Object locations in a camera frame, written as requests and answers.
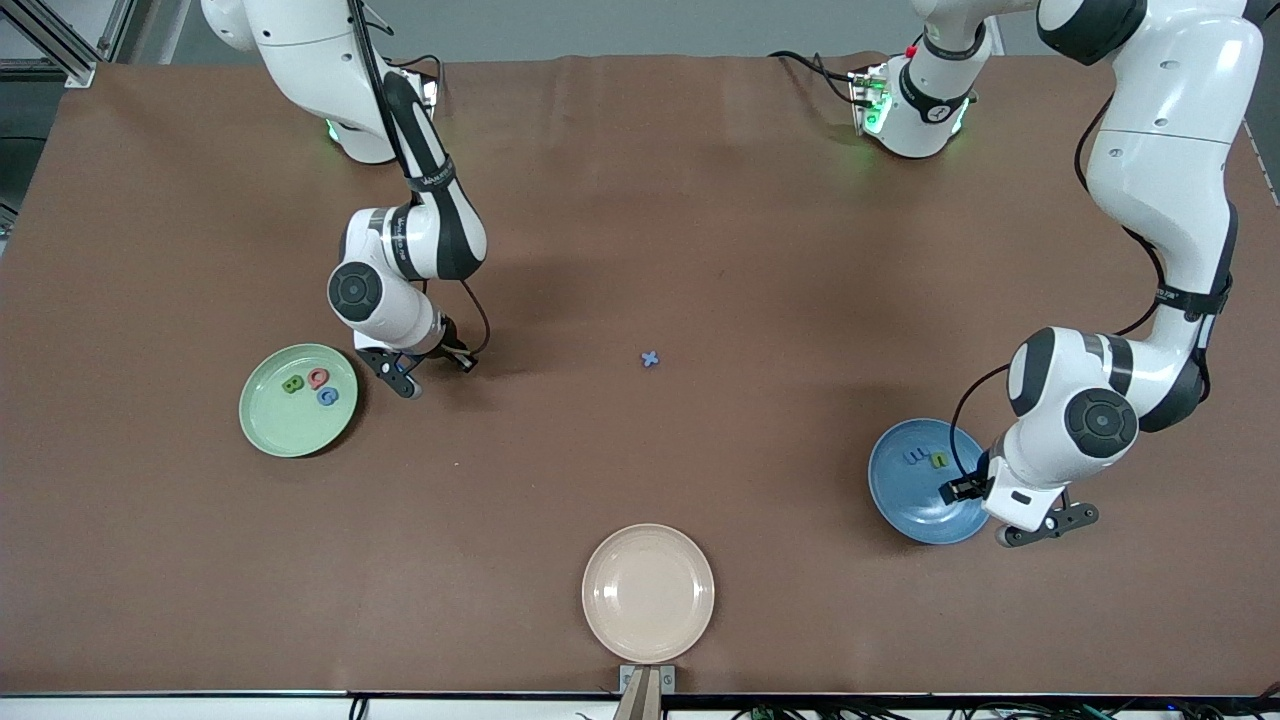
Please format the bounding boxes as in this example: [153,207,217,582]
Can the blue plate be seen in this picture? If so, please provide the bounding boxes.
[867,418,993,546]

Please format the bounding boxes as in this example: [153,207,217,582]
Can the light green plate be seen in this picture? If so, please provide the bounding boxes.
[238,343,359,459]

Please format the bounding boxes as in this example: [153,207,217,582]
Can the beige plate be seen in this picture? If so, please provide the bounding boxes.
[581,523,716,664]

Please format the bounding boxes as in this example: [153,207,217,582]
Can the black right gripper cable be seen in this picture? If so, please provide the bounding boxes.
[350,0,492,356]

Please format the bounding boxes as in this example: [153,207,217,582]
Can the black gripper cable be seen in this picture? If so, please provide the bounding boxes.
[350,0,492,356]
[948,95,1169,485]

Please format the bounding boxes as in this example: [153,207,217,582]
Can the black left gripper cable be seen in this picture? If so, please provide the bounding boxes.
[948,95,1169,485]

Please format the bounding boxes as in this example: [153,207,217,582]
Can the black table edge rail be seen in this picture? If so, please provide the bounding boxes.
[0,688,1280,711]

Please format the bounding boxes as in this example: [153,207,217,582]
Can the black right arm base cable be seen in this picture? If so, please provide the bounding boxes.
[385,50,446,111]

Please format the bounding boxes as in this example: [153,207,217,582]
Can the black arm base cable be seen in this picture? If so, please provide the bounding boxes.
[385,50,446,111]
[768,48,881,106]

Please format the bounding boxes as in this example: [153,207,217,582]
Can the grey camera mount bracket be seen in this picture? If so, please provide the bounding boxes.
[615,663,677,720]

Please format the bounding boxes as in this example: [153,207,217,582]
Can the black left arm base cable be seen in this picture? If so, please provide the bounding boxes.
[768,48,881,106]

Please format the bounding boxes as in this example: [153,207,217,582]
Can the aluminium frame profile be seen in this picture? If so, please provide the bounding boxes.
[0,0,136,89]

